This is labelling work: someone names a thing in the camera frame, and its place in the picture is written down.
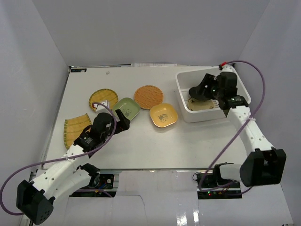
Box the green square plate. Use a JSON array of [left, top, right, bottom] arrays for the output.
[[112, 97, 140, 121]]

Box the cream floral round plate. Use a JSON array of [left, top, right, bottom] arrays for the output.
[[187, 97, 219, 111]]

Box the round green-rimmed bamboo plate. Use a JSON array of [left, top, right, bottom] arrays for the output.
[[88, 89, 119, 112]]

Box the round orange woven plate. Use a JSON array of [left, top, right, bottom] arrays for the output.
[[134, 85, 164, 110]]

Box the yellow square plate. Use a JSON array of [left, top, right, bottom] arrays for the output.
[[150, 103, 178, 128]]

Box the rectangular bamboo tray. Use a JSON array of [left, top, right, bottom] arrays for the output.
[[63, 113, 92, 150]]

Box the dark gold-patterned round plate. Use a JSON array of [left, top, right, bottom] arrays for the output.
[[189, 86, 210, 101]]

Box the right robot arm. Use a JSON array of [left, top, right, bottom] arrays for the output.
[[189, 71, 286, 188]]

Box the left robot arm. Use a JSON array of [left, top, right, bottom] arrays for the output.
[[16, 109, 130, 225]]

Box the white plastic bin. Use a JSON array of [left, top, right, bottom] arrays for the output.
[[175, 65, 252, 124]]

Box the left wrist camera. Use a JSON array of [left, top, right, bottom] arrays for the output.
[[92, 100, 110, 114]]

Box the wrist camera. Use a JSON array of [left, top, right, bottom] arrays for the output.
[[219, 62, 236, 73], [92, 100, 110, 114]]

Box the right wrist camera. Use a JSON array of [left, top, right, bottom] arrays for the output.
[[219, 62, 236, 73]]

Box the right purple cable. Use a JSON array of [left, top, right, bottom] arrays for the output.
[[197, 60, 266, 196]]

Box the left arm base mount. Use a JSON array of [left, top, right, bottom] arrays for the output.
[[72, 174, 116, 198]]

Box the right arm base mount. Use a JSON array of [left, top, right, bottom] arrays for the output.
[[197, 174, 242, 200]]

